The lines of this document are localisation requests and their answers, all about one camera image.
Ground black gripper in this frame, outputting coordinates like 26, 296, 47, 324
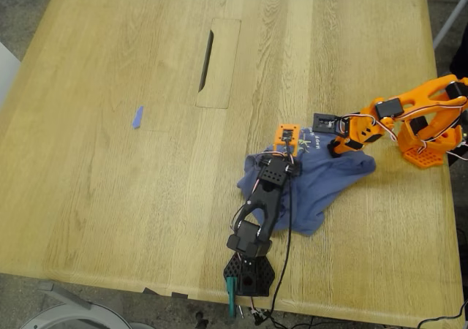
255, 152, 303, 186

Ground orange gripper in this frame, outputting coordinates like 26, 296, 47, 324
327, 115, 387, 159

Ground blue printed T-shirt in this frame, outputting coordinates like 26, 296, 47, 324
236, 126, 377, 237

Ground black table clamp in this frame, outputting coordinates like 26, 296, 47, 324
445, 118, 468, 166

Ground green table clamp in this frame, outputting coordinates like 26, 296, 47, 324
225, 276, 238, 319

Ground blue tape strip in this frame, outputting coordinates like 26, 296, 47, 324
131, 105, 145, 129

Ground black trousers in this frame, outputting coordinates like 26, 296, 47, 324
448, 25, 468, 78

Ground white chair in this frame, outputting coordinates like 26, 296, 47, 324
0, 42, 21, 107
423, 0, 468, 50

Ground grey round chair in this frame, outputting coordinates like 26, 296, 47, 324
20, 281, 154, 329

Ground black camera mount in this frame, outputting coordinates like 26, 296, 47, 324
312, 113, 344, 137

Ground black camera cable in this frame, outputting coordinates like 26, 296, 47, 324
269, 140, 298, 317

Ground black cable bundle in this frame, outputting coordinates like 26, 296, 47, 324
248, 295, 315, 328

